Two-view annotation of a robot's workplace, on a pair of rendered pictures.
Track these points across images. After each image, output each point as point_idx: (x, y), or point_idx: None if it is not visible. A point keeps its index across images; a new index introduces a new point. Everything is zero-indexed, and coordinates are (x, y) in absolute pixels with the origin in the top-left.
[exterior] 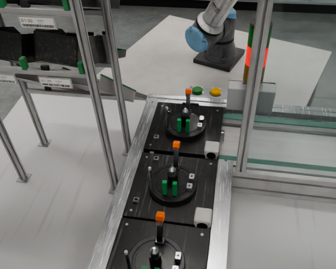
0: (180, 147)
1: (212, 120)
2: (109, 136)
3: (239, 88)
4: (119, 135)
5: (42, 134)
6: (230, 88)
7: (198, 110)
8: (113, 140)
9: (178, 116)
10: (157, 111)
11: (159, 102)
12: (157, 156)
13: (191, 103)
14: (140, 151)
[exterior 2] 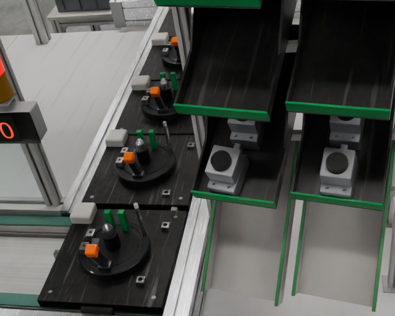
0: (130, 217)
1: (68, 268)
2: (270, 308)
3: (22, 101)
4: (250, 310)
5: (389, 264)
6: (34, 101)
7: (84, 291)
8: (258, 298)
9: (123, 257)
10: (162, 282)
11: (158, 306)
12: (164, 194)
13: (93, 309)
14: (192, 212)
